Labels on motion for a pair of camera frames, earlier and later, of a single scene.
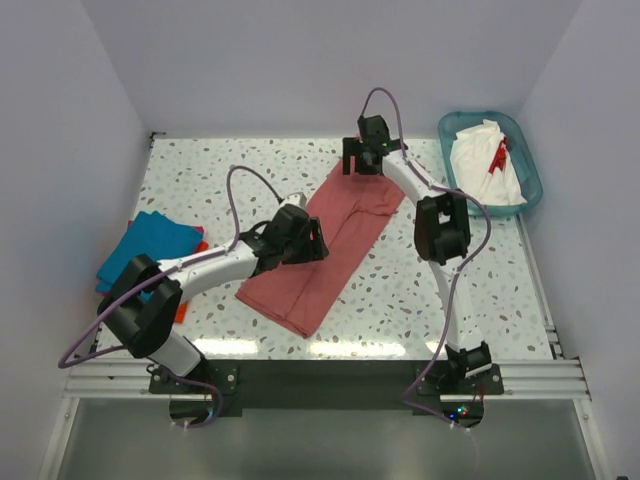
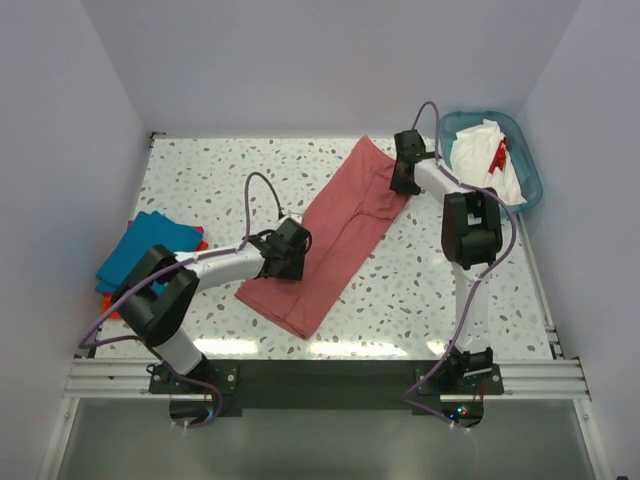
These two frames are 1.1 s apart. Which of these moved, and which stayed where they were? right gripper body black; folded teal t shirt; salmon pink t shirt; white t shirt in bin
Moved: right gripper body black
Stayed: white t shirt in bin; salmon pink t shirt; folded teal t shirt
